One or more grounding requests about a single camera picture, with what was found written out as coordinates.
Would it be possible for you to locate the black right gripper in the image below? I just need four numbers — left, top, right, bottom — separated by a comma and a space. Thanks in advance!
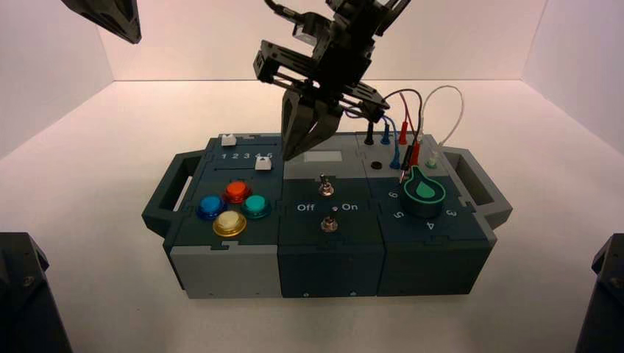
253, 21, 391, 162

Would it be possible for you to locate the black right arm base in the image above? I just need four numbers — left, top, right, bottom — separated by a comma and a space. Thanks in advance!
575, 233, 624, 353

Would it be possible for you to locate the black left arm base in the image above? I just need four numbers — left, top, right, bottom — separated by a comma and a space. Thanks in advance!
0, 232, 74, 353

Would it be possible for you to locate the grey rectangular display screen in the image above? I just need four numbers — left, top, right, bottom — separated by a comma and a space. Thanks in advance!
304, 150, 343, 164

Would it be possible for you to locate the green round push button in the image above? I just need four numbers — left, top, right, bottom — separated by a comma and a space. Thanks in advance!
241, 194, 272, 220

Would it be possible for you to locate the red round push button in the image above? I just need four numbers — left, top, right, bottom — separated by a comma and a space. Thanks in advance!
223, 180, 253, 204

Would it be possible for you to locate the yellow round push button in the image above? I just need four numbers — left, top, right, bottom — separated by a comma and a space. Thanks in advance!
212, 210, 248, 238

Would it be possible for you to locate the blue round push button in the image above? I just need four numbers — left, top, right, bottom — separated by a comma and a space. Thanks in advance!
196, 195, 228, 221

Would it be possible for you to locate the dark green rotary knob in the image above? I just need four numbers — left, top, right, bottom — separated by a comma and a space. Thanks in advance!
401, 165, 447, 218

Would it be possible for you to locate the dark teal grey control box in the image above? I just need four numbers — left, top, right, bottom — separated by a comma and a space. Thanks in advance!
141, 131, 514, 299

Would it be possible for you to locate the black jumper cable with plugs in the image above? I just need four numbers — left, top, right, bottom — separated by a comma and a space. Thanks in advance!
364, 89, 422, 185

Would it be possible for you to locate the metal toggle switch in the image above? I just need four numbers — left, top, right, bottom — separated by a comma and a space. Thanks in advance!
320, 205, 340, 234
318, 172, 336, 197

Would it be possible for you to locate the blue jumper cable with plugs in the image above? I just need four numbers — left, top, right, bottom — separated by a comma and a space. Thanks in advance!
343, 107, 403, 170

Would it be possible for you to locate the red jumper cable with plugs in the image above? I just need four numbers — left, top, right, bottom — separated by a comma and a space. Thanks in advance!
398, 92, 422, 168

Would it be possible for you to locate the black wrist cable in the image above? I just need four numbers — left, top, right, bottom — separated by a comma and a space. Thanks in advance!
264, 0, 313, 23

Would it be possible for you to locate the white jumper cable with plugs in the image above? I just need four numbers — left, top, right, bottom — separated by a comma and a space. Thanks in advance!
418, 85, 465, 170

